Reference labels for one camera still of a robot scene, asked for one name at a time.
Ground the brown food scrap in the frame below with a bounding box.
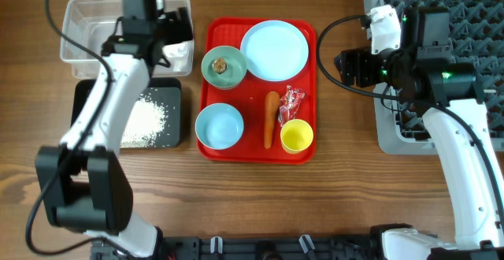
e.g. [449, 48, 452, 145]
[212, 58, 227, 74]

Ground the yellow plastic cup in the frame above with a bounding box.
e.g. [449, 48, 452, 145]
[280, 119, 314, 154]

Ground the light blue bowl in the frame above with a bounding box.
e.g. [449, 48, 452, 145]
[195, 102, 244, 150]

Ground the light blue plate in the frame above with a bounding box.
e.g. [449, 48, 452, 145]
[240, 20, 309, 82]

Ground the red plastic tray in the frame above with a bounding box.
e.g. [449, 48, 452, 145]
[197, 20, 317, 165]

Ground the orange carrot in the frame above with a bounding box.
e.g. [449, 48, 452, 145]
[264, 91, 280, 149]

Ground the green bowl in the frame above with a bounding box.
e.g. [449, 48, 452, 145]
[201, 46, 248, 90]

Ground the red candy wrapper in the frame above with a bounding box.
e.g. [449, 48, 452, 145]
[278, 85, 306, 127]

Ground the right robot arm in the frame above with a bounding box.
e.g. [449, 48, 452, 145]
[335, 6, 503, 259]

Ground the white rice pile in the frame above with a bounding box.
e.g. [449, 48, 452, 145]
[120, 95, 165, 148]

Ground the grey dishwasher rack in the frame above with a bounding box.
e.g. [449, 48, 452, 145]
[363, 0, 503, 155]

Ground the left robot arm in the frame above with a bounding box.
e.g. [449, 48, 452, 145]
[25, 7, 193, 259]

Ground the black waste tray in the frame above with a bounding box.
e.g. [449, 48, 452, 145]
[70, 76, 183, 150]

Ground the white paper napkin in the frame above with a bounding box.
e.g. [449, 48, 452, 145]
[154, 41, 191, 76]

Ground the clear plastic bin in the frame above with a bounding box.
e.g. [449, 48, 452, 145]
[60, 0, 195, 80]

